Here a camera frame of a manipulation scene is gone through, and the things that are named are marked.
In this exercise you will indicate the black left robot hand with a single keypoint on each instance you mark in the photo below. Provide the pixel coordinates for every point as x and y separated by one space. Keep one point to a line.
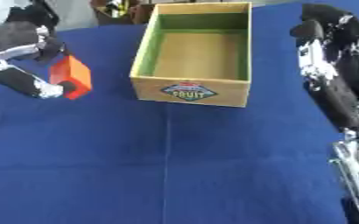
11 38

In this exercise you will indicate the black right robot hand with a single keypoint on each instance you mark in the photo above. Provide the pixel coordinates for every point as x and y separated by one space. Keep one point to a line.
336 73

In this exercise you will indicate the orange rectangular block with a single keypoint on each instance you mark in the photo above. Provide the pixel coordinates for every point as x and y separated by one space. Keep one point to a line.
71 76

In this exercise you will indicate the tan cardboard box green inside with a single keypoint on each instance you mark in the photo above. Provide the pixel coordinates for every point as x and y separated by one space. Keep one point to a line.
195 55

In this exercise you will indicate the dark brown chair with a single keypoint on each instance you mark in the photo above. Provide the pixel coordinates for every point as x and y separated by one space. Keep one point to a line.
120 11

